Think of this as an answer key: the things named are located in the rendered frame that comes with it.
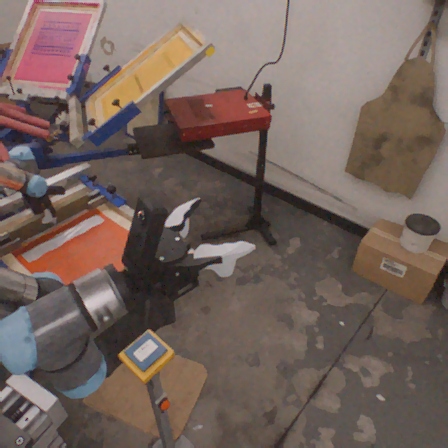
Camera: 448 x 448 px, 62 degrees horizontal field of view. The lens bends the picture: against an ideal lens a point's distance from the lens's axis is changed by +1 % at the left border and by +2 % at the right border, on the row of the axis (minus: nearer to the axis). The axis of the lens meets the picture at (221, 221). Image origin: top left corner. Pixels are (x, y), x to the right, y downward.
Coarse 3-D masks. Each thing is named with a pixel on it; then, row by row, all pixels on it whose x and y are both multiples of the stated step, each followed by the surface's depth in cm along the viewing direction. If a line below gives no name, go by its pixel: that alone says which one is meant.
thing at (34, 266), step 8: (56, 232) 163; (40, 240) 159; (24, 248) 156; (32, 248) 156; (56, 248) 155; (16, 256) 152; (40, 256) 152; (24, 264) 148; (32, 264) 148; (40, 264) 148; (32, 272) 145
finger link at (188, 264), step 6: (186, 258) 52; (192, 258) 52; (198, 258) 52; (204, 258) 52; (210, 258) 52; (216, 258) 52; (174, 264) 51; (180, 264) 51; (186, 264) 51; (192, 264) 51; (198, 264) 51; (204, 264) 51; (210, 264) 52; (174, 270) 52; (186, 270) 52; (192, 270) 52; (198, 270) 52
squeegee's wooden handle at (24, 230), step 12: (84, 192) 169; (60, 204) 162; (72, 204) 164; (84, 204) 169; (36, 216) 155; (60, 216) 162; (12, 228) 149; (24, 228) 152; (36, 228) 156; (12, 240) 151
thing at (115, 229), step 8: (80, 216) 172; (88, 216) 172; (104, 216) 172; (64, 224) 168; (72, 224) 167; (104, 224) 168; (112, 224) 167; (112, 232) 164; (120, 232) 163; (128, 232) 164; (72, 240) 160
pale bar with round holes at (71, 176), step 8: (72, 168) 188; (80, 168) 188; (88, 168) 189; (56, 176) 182; (64, 176) 182; (72, 176) 184; (80, 176) 189; (48, 184) 177; (56, 184) 180; (64, 184) 183; (0, 200) 167; (8, 200) 167; (16, 200) 168; (0, 208) 164; (8, 208) 167; (16, 208) 170; (0, 216) 166
